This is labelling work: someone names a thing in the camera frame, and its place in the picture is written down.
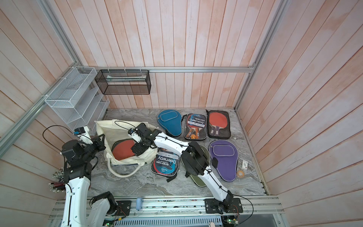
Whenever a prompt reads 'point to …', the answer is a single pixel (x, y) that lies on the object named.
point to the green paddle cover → (195, 178)
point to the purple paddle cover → (226, 152)
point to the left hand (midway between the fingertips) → (105, 136)
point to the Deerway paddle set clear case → (195, 126)
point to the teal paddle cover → (171, 120)
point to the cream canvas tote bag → (112, 130)
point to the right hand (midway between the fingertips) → (138, 145)
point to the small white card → (245, 164)
